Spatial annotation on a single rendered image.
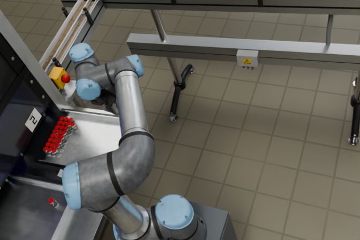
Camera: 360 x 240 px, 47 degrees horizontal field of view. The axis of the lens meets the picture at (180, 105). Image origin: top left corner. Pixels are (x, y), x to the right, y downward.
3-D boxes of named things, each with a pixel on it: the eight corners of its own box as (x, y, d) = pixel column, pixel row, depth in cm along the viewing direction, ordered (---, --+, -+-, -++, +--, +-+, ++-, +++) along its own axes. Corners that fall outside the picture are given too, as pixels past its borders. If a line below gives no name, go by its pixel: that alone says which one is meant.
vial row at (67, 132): (55, 157, 175) (50, 151, 172) (73, 122, 185) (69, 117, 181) (60, 158, 174) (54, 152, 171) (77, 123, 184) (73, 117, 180)
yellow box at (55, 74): (50, 88, 190) (43, 77, 185) (57, 76, 194) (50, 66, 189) (64, 89, 188) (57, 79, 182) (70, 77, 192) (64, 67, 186)
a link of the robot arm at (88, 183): (167, 243, 141) (115, 184, 97) (126, 256, 142) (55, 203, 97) (160, 210, 148) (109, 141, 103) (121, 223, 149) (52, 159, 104)
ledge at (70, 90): (45, 101, 200) (44, 99, 198) (57, 81, 207) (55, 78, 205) (69, 104, 195) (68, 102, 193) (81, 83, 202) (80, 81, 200)
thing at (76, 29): (54, 105, 199) (39, 85, 187) (29, 102, 205) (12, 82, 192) (108, 9, 236) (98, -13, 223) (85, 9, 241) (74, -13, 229)
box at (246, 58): (237, 66, 240) (235, 55, 233) (239, 59, 243) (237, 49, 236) (258, 67, 236) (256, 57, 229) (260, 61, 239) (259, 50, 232)
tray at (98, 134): (42, 164, 175) (38, 160, 172) (68, 114, 189) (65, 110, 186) (112, 178, 163) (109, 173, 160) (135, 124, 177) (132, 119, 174)
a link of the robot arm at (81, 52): (67, 62, 132) (66, 44, 137) (81, 83, 140) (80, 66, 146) (91, 54, 132) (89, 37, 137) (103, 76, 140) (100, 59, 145)
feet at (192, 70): (167, 121, 285) (162, 110, 274) (187, 67, 311) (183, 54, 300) (178, 123, 282) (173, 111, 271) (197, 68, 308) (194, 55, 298)
